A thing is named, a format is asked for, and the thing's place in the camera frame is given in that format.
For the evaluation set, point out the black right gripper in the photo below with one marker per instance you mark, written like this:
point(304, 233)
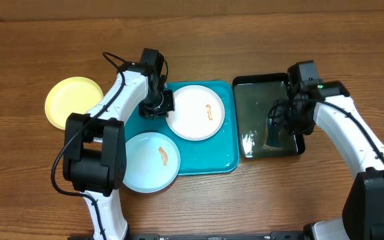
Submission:
point(287, 120)

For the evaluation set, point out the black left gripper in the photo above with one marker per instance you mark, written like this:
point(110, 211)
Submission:
point(144, 112)

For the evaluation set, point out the white plate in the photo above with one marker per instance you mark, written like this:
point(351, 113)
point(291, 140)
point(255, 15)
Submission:
point(199, 113)

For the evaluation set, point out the yellow plate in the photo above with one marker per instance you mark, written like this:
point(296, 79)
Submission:
point(71, 95)

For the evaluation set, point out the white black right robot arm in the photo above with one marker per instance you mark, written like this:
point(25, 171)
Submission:
point(336, 114)

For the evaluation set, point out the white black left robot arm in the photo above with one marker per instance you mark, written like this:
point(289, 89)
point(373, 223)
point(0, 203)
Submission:
point(92, 162)

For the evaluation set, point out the black water-filled tray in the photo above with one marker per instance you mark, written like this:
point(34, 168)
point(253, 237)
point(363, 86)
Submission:
point(254, 96)

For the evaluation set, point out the teal plastic serving tray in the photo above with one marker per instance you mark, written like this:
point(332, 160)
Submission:
point(217, 154)

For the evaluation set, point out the light blue plate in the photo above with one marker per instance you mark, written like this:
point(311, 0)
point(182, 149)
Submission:
point(153, 162)

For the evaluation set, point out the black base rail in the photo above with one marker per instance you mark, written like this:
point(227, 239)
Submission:
point(275, 235)

